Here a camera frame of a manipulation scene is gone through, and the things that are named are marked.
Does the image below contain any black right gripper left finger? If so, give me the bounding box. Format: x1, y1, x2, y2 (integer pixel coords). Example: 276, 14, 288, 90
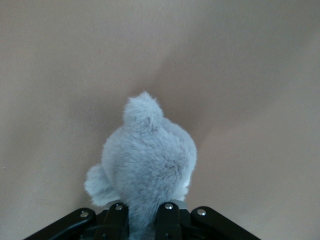
23, 202, 130, 240

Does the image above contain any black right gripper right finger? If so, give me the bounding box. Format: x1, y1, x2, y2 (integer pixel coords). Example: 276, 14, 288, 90
157, 201, 262, 240

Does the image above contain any large grey plush toy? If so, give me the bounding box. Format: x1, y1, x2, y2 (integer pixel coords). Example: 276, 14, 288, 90
83, 90, 198, 240

